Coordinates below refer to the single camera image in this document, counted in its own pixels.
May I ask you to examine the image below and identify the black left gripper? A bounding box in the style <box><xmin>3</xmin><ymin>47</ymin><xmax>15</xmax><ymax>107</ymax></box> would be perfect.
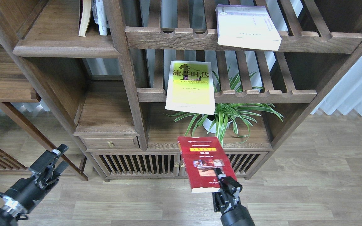
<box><xmin>0</xmin><ymin>144</ymin><xmax>69</xmax><ymax>217</ymax></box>

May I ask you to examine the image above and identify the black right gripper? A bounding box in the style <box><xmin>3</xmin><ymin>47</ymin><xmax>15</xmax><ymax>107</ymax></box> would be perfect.
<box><xmin>212</xmin><ymin>168</ymin><xmax>255</xmax><ymax>226</ymax></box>

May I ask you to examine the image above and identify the upright cream paged book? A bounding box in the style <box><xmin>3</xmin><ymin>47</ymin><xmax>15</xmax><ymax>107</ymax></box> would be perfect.
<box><xmin>79</xmin><ymin>0</ymin><xmax>92</xmax><ymax>37</ymax></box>

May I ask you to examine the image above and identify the upright white book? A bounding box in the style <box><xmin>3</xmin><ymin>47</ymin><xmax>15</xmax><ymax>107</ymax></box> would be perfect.
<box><xmin>93</xmin><ymin>0</ymin><xmax>109</xmax><ymax>36</ymax></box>

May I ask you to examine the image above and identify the white plant pot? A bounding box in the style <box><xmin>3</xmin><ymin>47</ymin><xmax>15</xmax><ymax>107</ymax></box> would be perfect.
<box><xmin>202</xmin><ymin>114</ymin><xmax>232</xmax><ymax>136</ymax></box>

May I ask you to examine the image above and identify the dark wooden bookshelf unit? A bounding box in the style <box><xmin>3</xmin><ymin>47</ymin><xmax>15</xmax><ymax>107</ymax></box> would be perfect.
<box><xmin>0</xmin><ymin>0</ymin><xmax>362</xmax><ymax>181</ymax></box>

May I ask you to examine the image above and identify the brass drawer knob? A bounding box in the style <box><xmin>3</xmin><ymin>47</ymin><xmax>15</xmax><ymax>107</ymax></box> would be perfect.
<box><xmin>107</xmin><ymin>141</ymin><xmax>114</xmax><ymax>148</ymax></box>

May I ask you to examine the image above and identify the red cover book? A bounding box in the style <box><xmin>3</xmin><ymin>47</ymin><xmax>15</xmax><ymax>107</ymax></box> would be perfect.
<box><xmin>177</xmin><ymin>136</ymin><xmax>237</xmax><ymax>193</ymax></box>

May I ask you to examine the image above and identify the green spider plant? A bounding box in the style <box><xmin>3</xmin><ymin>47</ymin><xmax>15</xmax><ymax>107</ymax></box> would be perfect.
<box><xmin>167</xmin><ymin>64</ymin><xmax>284</xmax><ymax>148</ymax></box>

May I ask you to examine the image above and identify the white purple cover book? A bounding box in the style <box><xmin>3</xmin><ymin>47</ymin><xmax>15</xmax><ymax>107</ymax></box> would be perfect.
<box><xmin>216</xmin><ymin>4</ymin><xmax>282</xmax><ymax>51</ymax></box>

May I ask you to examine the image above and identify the yellow green cover book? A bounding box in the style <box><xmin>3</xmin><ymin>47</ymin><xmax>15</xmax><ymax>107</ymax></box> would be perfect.
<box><xmin>165</xmin><ymin>60</ymin><xmax>215</xmax><ymax>115</ymax></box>

